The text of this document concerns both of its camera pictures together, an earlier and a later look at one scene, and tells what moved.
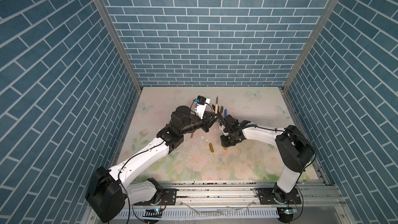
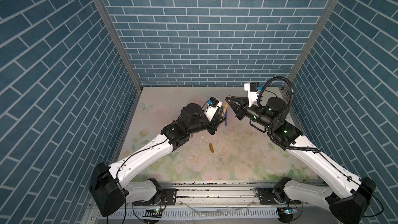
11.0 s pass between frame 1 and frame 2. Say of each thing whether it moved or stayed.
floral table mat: stayed
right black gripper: moved
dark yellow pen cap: stayed
